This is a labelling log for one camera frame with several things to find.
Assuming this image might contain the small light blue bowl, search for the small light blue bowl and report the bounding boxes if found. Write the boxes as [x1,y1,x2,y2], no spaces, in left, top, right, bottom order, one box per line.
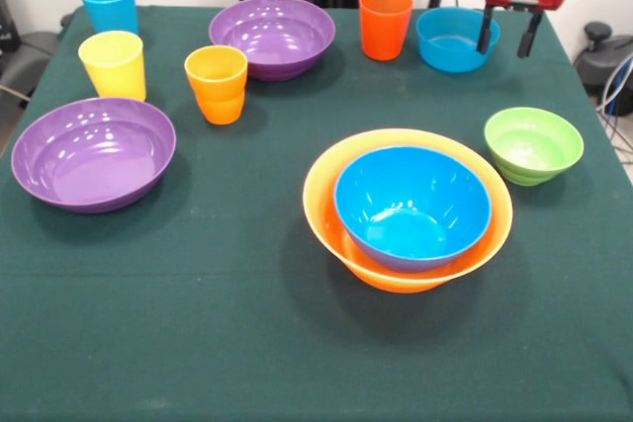
[414,7,501,73]

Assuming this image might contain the green bowl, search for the green bowl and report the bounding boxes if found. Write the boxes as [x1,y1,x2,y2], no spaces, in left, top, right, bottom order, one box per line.
[484,106,586,188]

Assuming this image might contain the large blue bowl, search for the large blue bowl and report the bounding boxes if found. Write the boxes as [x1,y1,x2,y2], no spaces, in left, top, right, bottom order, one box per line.
[333,145,493,274]

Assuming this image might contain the black floor base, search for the black floor base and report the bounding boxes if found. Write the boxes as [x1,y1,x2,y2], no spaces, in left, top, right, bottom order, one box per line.
[573,21,633,97]

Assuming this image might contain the red cup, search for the red cup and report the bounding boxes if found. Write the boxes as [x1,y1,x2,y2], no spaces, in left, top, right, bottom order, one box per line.
[358,0,415,62]

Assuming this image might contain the purple bowl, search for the purple bowl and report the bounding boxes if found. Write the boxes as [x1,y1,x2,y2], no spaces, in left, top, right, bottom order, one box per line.
[208,0,337,82]
[10,97,178,214]

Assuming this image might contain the large orange bowl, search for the large orange bowl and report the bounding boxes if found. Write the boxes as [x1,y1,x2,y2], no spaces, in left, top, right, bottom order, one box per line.
[302,127,514,295]

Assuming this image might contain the orange cup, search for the orange cup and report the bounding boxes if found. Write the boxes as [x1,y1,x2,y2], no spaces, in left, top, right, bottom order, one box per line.
[184,44,249,126]

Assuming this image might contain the yellow cup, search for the yellow cup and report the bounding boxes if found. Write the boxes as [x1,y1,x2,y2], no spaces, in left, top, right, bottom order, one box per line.
[77,31,147,103]

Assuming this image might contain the blue cup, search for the blue cup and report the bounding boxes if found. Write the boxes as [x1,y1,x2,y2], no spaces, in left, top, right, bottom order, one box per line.
[78,0,139,37]

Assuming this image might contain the dark green tablecloth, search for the dark green tablecloth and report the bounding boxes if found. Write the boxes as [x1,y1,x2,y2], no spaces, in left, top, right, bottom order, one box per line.
[0,5,633,422]

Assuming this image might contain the bundle of cables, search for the bundle of cables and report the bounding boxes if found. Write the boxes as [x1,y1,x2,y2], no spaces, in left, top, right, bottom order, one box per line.
[595,53,633,166]

